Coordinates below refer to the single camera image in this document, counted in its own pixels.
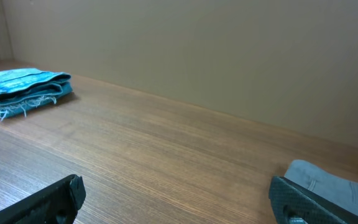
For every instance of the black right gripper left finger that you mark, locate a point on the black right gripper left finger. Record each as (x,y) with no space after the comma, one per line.
(58,203)

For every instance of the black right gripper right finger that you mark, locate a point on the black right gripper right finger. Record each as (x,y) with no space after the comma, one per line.
(292,203)

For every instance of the grey shorts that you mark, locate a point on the grey shorts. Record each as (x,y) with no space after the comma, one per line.
(342,192)

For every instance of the folded blue denim jeans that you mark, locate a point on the folded blue denim jeans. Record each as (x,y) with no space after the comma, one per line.
(25,89)

